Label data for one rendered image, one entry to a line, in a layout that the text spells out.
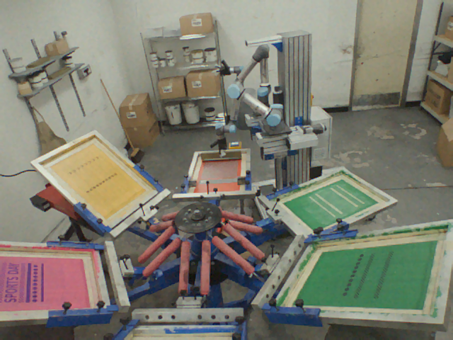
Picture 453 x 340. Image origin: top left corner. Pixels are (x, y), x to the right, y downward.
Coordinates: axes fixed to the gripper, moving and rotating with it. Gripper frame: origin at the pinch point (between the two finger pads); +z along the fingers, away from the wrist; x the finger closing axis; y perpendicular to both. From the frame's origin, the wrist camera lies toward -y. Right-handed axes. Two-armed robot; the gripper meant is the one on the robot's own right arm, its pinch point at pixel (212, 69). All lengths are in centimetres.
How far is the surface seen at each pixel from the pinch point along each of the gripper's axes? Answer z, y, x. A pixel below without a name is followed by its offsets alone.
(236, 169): -42, 60, -96
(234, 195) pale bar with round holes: -55, 45, -145
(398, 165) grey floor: -217, 180, 72
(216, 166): -21, 60, -92
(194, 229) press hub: -52, 8, -213
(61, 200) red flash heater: 85, 33, -180
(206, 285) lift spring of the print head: -65, 22, -239
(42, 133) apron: 174, 26, -92
